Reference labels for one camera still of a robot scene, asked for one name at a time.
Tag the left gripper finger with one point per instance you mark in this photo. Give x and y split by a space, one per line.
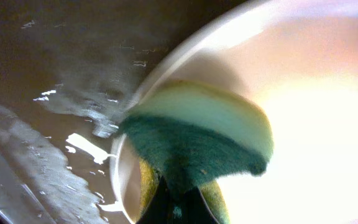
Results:
192 208

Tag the green yellow sponge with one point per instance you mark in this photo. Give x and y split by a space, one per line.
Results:
191 134

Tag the white plate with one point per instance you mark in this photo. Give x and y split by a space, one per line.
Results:
298 60

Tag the brown serving tray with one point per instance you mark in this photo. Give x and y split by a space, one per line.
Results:
67 71

